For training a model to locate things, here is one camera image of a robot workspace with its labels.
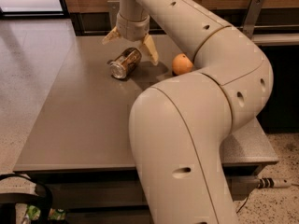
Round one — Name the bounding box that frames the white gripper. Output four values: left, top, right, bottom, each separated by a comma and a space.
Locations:
102, 14, 159, 65

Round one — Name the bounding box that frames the orange soda can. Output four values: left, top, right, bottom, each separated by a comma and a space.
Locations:
108, 48, 142, 79

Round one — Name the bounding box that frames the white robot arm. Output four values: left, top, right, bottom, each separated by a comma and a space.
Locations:
106, 0, 273, 224

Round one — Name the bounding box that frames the orange fruit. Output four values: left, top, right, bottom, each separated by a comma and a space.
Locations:
172, 53, 193, 76

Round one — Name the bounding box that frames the grey table drawer unit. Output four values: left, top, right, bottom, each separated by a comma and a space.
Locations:
13, 34, 279, 224

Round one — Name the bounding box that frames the green packet on floor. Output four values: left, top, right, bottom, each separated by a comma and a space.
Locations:
21, 205, 66, 224

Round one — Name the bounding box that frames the left metal bracket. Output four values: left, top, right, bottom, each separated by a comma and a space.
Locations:
107, 0, 120, 28

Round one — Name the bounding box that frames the metal bracket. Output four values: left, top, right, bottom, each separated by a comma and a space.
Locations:
242, 0, 264, 38
107, 0, 120, 28

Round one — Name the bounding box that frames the right metal bracket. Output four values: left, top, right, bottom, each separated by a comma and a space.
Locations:
242, 0, 264, 38

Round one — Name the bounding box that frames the horizontal metal rail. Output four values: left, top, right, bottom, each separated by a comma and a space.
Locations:
82, 25, 299, 35

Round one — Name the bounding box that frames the striped white cable plug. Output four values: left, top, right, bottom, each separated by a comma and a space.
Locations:
257, 177, 292, 189

